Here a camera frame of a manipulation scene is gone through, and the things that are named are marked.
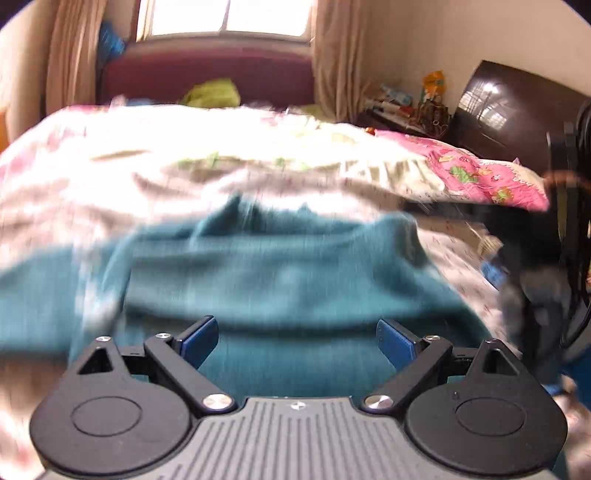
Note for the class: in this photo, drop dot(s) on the pink cartoon print pillow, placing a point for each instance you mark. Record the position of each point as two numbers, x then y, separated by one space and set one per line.
461 170

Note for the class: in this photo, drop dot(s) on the pile of books and papers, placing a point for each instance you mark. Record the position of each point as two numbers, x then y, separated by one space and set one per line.
392 104

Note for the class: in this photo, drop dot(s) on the brown handbag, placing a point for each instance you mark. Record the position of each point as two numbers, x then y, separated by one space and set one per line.
433 117

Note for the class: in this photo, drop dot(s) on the beige curtain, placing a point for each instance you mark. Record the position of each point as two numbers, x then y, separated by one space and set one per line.
74 50
339 55

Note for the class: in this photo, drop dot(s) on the blue plastic bag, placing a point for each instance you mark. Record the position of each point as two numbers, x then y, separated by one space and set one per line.
111 44

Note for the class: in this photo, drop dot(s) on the teal knit sweater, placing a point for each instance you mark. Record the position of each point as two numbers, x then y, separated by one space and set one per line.
286 277

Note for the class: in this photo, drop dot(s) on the green cloth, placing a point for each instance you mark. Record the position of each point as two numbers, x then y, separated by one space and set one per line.
214 92

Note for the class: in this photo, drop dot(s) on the yellow toy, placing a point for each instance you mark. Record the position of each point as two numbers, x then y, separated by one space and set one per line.
434 83

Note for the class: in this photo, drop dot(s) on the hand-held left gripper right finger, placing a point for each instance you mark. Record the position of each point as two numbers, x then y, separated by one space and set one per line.
392 344

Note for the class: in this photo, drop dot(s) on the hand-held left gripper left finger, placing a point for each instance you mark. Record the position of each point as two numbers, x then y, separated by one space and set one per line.
203 340

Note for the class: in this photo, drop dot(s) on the cherry print bedsheet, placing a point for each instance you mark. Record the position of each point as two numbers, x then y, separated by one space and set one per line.
455 249

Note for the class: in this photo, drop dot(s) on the window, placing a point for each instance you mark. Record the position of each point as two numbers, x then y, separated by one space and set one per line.
221 16

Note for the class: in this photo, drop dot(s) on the cartoon bear print quilt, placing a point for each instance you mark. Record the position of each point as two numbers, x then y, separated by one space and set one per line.
138 134

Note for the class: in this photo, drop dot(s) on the dark wooden headboard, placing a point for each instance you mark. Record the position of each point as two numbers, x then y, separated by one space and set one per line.
503 110

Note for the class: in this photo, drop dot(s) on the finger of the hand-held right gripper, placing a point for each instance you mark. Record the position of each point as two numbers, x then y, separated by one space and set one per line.
494 273

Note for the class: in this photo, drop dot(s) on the maroon padded sofa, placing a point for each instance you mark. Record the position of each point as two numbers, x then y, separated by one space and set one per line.
207 64

